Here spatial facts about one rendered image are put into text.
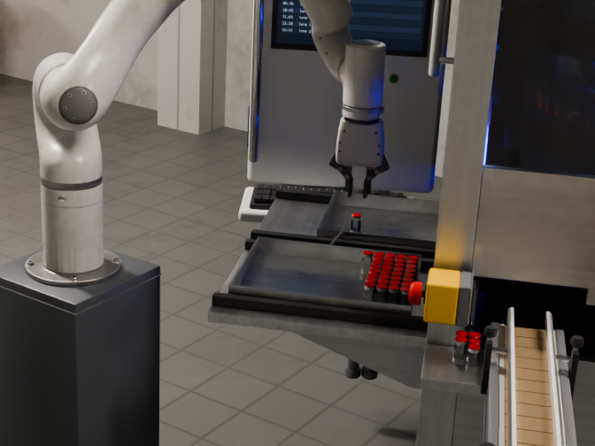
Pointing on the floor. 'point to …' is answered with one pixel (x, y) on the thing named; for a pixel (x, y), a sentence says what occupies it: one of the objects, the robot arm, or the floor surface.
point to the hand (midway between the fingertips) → (358, 187)
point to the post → (460, 185)
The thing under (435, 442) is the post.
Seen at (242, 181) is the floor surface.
